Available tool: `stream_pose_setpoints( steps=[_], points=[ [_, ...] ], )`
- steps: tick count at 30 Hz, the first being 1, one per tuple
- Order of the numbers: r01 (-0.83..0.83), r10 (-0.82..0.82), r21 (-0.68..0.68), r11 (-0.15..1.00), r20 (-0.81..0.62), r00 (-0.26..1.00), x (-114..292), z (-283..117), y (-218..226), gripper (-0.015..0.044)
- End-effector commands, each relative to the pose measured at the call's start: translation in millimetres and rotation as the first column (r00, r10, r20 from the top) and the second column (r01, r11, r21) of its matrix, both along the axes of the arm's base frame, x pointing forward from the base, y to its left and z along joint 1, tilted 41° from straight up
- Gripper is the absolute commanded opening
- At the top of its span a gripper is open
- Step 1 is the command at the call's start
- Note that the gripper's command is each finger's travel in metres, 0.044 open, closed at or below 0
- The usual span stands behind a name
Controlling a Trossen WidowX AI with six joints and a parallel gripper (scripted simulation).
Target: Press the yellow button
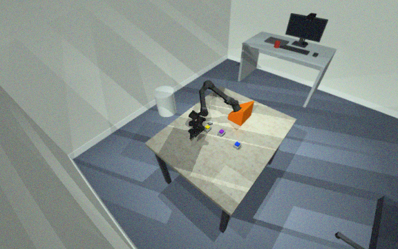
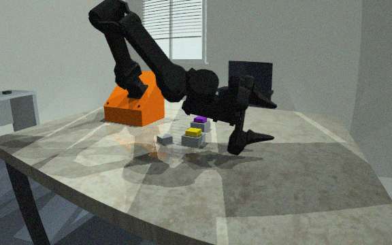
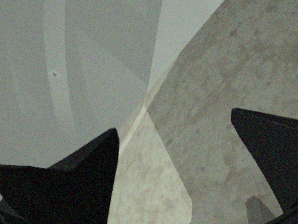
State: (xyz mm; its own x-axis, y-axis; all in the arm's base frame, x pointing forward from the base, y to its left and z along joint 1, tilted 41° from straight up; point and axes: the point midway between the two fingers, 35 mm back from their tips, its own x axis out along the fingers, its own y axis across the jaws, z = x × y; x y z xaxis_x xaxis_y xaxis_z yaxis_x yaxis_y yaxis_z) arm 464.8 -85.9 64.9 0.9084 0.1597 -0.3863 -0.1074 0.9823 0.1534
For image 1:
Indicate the blue button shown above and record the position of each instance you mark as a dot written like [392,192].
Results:
[237,145]

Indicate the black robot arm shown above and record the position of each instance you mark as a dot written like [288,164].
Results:
[203,110]

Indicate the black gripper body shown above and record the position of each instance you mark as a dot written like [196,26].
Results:
[200,126]

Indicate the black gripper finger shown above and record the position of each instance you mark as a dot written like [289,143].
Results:
[191,135]
[198,131]

